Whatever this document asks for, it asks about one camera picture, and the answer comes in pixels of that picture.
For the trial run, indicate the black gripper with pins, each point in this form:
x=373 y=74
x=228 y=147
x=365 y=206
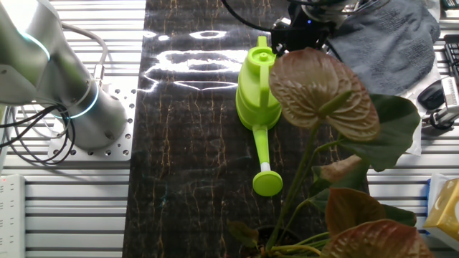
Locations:
x=297 y=36

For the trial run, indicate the green plastic watering can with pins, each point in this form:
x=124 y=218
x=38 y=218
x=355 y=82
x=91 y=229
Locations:
x=254 y=100

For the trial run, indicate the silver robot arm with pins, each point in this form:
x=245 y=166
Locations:
x=54 y=79

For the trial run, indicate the anthurium plant with broad leaves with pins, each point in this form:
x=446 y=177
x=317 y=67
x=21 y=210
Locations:
x=312 y=82

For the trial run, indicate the grey towel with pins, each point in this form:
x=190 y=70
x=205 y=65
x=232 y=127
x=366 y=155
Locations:
x=387 y=46

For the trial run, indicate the black computer mouse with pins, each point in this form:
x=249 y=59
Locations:
x=430 y=96

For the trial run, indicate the black keyboard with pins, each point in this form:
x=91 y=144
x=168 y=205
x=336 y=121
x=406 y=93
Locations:
x=452 y=53

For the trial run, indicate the yellow tissue box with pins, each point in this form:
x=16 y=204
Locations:
x=448 y=211

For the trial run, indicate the white power strip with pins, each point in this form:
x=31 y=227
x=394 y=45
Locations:
x=12 y=215

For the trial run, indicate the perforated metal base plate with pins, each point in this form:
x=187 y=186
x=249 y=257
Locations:
x=122 y=143

